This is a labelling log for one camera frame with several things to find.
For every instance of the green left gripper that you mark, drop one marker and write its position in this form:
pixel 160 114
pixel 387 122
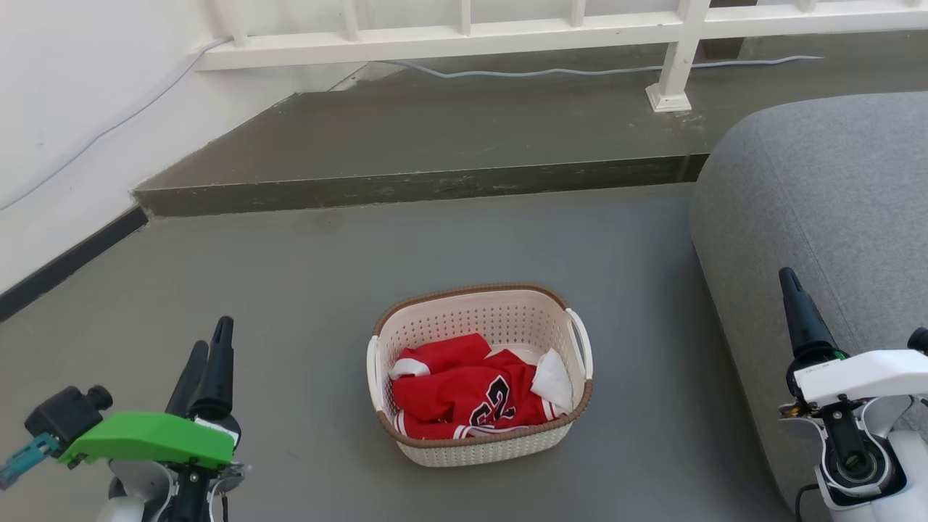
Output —
pixel 148 436

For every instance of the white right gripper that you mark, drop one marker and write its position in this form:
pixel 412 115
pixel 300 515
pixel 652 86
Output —
pixel 863 375

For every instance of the cream plastic laundry basket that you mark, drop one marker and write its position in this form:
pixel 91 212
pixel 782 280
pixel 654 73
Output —
pixel 478 319

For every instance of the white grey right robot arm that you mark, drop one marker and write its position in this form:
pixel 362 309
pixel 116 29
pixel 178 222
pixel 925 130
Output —
pixel 863 449

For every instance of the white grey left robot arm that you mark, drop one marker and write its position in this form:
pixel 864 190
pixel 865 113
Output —
pixel 156 493

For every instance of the grey fabric sofa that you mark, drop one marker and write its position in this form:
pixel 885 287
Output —
pixel 819 210

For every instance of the black baseboard strip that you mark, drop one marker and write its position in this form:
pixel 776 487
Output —
pixel 65 264

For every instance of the red basketball jersey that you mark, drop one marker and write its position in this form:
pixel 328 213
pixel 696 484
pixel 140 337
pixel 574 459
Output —
pixel 457 395

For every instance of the white cloth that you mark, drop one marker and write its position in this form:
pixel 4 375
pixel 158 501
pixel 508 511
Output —
pixel 552 378

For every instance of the white railing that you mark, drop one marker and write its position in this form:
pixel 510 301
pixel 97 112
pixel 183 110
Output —
pixel 464 32

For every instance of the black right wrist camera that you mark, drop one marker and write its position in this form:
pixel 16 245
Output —
pixel 919 339

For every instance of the teal left camera connector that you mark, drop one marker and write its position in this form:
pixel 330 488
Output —
pixel 26 458

